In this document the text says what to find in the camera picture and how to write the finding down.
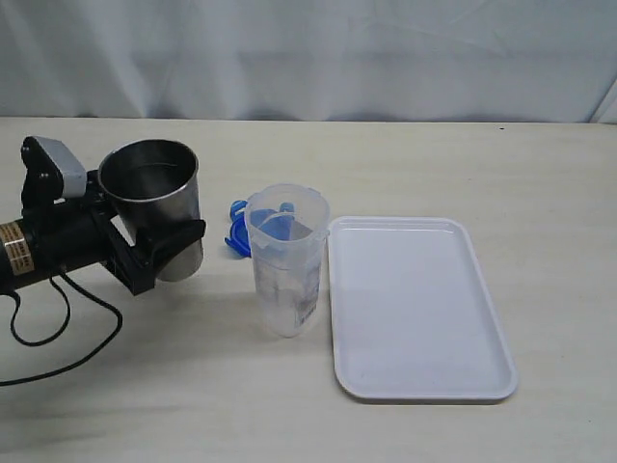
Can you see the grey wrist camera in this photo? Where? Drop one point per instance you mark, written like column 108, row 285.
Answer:
column 52, row 172

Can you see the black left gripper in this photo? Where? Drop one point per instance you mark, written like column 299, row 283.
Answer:
column 169, row 252

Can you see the clear plastic container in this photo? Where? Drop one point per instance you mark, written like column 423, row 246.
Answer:
column 287, row 272

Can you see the white backdrop curtain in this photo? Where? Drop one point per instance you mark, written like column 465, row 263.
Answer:
column 396, row 61

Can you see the blue container lid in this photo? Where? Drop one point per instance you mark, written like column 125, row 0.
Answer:
column 238, row 231

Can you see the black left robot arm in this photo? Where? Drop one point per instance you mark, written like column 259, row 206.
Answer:
column 58, row 238

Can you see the white plastic tray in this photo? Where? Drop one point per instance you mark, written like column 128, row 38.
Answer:
column 412, row 317

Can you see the stainless steel cup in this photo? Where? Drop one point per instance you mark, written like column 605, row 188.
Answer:
column 151, row 182

